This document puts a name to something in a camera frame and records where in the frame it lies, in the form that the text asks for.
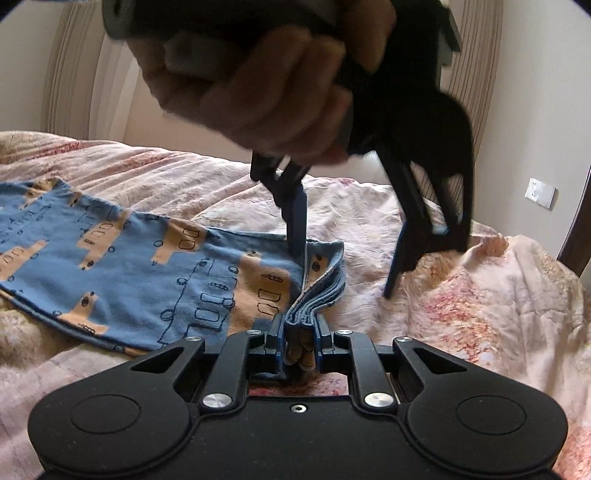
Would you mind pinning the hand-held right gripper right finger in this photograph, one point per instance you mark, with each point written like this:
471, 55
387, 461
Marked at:
319, 348

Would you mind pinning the white wall socket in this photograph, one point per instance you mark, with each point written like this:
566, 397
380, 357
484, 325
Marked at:
540, 194

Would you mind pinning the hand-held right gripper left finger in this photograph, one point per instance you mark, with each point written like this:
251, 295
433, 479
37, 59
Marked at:
276, 344

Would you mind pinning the blue printed pants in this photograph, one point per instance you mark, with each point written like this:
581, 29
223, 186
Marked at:
138, 263

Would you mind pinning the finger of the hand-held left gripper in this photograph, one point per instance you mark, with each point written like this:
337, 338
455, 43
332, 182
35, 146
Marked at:
298, 226
411, 230

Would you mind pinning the person's left hand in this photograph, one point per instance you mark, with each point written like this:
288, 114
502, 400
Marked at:
277, 97

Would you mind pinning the floral pink blanket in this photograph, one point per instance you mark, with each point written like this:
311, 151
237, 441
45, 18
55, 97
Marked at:
461, 323

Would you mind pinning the dark wooden frame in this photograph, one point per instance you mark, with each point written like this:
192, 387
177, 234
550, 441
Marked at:
579, 230

